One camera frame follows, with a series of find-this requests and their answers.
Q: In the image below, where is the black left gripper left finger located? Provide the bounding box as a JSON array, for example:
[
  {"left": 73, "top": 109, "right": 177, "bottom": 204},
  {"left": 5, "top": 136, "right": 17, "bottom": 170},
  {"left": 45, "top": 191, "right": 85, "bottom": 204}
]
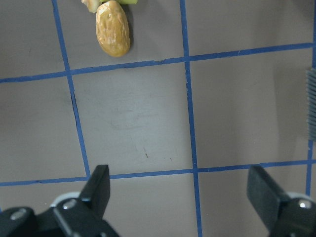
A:
[{"left": 53, "top": 165, "right": 110, "bottom": 237}]

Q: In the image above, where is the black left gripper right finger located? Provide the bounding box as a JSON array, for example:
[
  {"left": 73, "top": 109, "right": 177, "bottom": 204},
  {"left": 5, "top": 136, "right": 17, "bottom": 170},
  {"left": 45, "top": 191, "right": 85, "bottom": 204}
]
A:
[{"left": 247, "top": 165, "right": 316, "bottom": 237}]

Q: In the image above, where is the white brush with black bristles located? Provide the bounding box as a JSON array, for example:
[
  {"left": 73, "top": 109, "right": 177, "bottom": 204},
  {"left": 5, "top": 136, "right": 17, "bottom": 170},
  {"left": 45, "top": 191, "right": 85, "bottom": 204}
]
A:
[{"left": 306, "top": 68, "right": 316, "bottom": 142}]

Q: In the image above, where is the brown potato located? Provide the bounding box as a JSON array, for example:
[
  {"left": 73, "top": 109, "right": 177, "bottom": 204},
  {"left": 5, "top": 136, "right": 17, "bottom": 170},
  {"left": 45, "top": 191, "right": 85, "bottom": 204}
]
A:
[{"left": 96, "top": 0, "right": 130, "bottom": 57}]

